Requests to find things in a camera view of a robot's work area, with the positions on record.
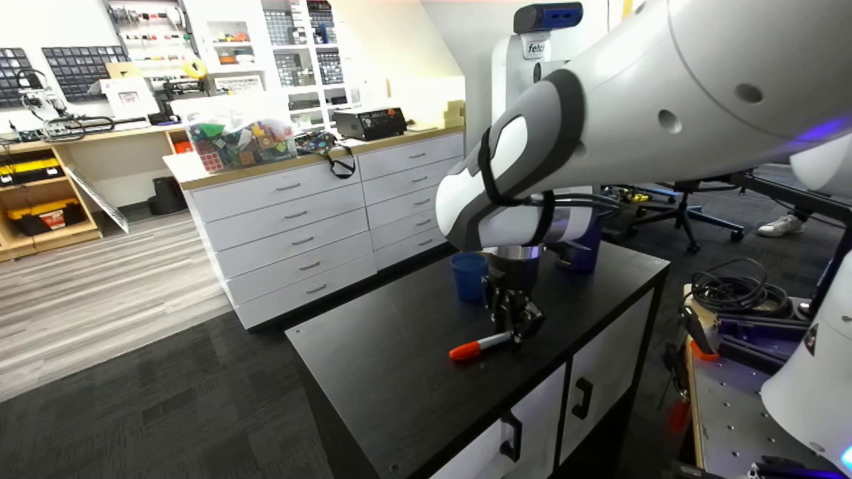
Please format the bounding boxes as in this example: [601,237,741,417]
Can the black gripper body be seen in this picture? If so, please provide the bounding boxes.
[481,254,542,310]

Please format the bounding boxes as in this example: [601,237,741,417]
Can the white pen with orange cap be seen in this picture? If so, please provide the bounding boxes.
[445,328,520,368]

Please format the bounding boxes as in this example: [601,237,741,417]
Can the blue plastic cup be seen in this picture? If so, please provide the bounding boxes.
[446,250,493,309]

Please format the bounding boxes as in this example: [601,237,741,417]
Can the black cabinet with white doors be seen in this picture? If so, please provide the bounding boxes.
[284,237,673,479]

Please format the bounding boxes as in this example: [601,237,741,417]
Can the small cardboard box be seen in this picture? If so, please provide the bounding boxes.
[441,99,469,131]

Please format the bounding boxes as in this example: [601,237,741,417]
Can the black office chair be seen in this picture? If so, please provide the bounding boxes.
[609,175,751,254]

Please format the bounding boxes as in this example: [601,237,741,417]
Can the black electronic device box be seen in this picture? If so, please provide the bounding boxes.
[333,103,409,144]

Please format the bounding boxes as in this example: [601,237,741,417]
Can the white drawer cabinet wooden top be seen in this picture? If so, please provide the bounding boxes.
[180,131,474,332]

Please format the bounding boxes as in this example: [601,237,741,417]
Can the metal robot mounting table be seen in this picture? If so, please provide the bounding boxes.
[679,332,852,479]

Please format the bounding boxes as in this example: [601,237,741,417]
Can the white sneaker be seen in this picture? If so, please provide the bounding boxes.
[755,211,807,242]

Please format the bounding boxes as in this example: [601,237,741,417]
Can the white pillar device blue top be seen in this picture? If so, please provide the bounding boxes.
[490,0,587,117]

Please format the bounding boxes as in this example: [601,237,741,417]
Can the clear bin of colourful parts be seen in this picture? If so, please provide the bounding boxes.
[185,113,297,175]

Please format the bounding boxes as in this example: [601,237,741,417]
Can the white paper sheet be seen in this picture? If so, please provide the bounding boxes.
[159,149,212,187]

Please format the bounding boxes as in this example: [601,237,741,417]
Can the black floor bin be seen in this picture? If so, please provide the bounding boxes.
[147,173,189,219]

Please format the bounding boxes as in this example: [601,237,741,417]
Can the white leaning panel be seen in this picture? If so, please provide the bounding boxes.
[59,160,132,237]

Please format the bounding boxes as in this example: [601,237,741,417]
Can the wooden top workbench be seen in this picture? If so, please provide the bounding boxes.
[0,117,193,234]

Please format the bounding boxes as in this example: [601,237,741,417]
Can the wooden open shelf unit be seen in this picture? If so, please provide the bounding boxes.
[0,144,104,262]

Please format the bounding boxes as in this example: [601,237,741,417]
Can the yellow tool case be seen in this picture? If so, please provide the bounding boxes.
[0,155,67,189]

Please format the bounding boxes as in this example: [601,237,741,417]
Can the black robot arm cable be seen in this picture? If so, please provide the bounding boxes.
[476,131,625,246]

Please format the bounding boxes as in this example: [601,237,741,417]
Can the black cabinet door handle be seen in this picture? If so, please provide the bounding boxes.
[569,376,597,422]
[498,409,525,463]

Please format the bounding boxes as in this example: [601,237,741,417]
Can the black looped cable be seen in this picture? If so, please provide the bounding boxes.
[320,141,361,184]

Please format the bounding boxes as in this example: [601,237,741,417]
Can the black coiled cable bundle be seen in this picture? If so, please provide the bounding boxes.
[687,258,799,321]

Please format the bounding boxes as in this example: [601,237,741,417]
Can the white wall shelving unit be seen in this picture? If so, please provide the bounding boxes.
[180,0,353,117]

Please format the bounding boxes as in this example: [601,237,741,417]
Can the black wall pegboard panel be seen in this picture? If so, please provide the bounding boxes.
[0,46,40,111]
[40,43,132,105]

